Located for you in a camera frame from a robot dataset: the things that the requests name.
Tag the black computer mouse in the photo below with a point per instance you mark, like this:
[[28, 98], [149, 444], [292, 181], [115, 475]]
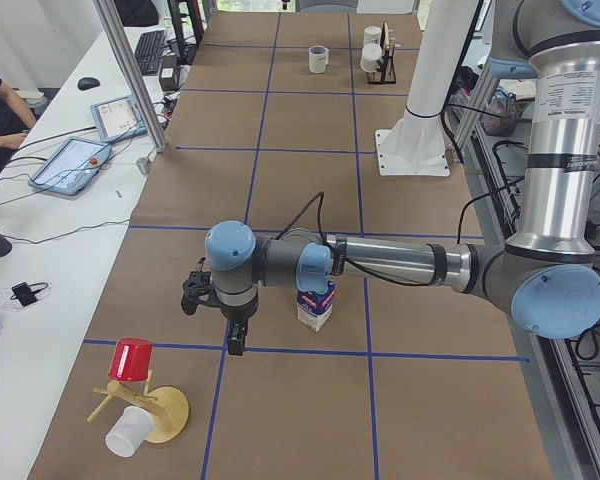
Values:
[[87, 83]]

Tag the aluminium frame post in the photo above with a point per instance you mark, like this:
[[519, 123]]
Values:
[[125, 58]]

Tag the white mug lower on rack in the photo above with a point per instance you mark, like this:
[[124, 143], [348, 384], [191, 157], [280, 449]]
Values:
[[371, 55]]

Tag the black keyboard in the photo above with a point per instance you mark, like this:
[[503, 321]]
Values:
[[148, 51]]

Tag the teach pendant tablet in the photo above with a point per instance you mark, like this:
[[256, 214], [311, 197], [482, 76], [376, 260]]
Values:
[[71, 168], [118, 119]]

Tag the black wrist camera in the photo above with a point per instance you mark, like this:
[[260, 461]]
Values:
[[198, 290]]

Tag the wooden cup tree stand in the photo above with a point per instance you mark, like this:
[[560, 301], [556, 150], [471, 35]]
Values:
[[167, 405]]

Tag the white plastic cup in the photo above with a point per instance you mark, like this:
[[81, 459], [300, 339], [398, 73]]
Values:
[[130, 431]]

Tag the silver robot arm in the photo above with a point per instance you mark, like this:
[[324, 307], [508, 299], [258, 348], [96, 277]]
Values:
[[542, 277]]

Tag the white mug on rack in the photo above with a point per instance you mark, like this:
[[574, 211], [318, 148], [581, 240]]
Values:
[[371, 55], [372, 34]]

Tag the white mug with handle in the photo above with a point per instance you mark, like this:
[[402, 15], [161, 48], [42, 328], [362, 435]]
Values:
[[318, 59]]

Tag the near teach pendant tablet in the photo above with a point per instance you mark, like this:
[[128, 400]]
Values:
[[71, 168]]

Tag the blue white milk carton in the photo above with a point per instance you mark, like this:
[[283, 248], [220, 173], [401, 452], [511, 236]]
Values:
[[314, 309]]

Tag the black wire mug rack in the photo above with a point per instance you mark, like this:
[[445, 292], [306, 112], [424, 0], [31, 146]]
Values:
[[385, 73]]

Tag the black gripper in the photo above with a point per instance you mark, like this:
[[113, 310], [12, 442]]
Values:
[[237, 314]]

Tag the white mug upper on rack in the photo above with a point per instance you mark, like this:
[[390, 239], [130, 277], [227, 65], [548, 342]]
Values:
[[372, 34]]

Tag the white camera mast post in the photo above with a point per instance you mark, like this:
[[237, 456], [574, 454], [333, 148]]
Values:
[[415, 145]]

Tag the red plastic cup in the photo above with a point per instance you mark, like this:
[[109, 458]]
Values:
[[131, 360]]

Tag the small black adapter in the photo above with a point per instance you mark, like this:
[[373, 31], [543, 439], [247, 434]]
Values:
[[27, 294]]

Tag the far teach pendant tablet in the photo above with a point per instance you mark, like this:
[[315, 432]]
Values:
[[118, 119]]

